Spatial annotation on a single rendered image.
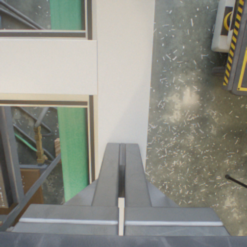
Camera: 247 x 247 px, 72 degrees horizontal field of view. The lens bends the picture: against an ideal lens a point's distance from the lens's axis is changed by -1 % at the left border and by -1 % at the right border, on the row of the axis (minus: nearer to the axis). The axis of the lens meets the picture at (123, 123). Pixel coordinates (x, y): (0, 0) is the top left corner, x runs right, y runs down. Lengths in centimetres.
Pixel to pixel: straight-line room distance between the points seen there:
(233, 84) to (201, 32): 42
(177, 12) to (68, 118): 102
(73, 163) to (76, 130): 5
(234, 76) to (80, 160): 77
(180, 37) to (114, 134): 103
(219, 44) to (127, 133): 96
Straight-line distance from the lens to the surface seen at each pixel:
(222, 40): 109
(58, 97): 21
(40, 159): 101
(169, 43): 113
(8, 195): 74
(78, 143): 24
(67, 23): 23
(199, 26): 120
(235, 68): 89
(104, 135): 15
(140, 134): 15
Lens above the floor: 108
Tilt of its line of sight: 75 degrees down
